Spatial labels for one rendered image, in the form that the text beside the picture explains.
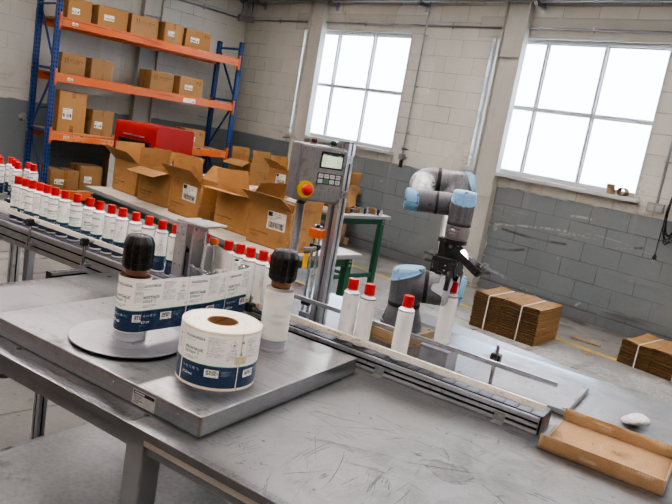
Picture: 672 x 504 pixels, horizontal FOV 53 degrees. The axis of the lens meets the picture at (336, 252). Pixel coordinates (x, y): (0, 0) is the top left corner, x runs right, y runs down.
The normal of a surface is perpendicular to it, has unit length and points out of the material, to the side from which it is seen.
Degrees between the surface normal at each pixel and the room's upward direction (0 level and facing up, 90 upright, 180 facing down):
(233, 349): 90
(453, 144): 90
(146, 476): 90
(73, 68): 91
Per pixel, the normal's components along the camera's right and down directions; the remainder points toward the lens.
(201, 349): -0.25, 0.14
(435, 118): -0.69, 0.01
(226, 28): 0.71, 0.25
